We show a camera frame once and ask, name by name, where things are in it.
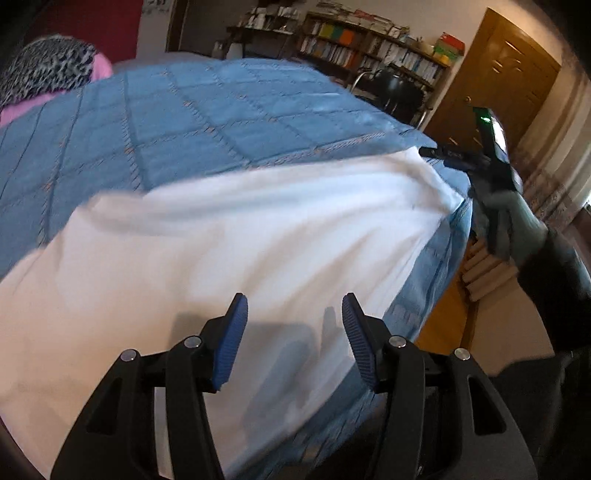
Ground brown wooden door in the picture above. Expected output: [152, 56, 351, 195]
[425, 9, 561, 151]

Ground leopard print garment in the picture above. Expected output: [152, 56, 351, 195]
[1, 35, 98, 109]

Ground white pants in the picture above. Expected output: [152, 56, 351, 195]
[1, 149, 462, 477]

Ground black metal chair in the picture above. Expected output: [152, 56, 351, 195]
[349, 67, 435, 128]

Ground blue checked bedspread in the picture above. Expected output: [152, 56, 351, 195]
[0, 57, 475, 480]

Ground dark shelf with bottles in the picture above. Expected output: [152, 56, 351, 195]
[211, 1, 304, 60]

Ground wooden bookshelf with books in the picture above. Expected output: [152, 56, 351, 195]
[297, 1, 452, 93]

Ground right hand in teal glove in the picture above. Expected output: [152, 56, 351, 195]
[470, 178, 549, 268]

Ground pink garment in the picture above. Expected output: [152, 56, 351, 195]
[0, 53, 113, 127]

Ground black tracking camera green light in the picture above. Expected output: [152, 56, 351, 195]
[473, 107, 510, 163]

